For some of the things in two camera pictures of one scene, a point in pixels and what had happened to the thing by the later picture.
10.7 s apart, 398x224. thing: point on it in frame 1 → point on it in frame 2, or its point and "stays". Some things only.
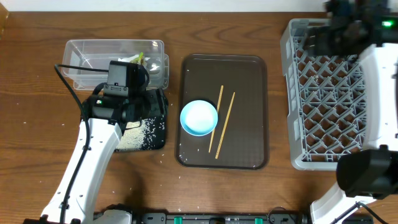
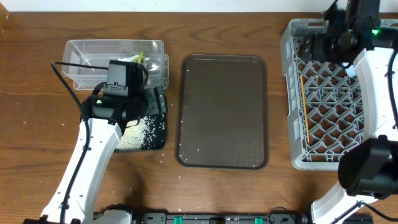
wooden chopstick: [225, 126] → [304, 109]
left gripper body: [134, 95] stays
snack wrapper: [138, 58] stays
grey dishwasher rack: [326, 101] stays
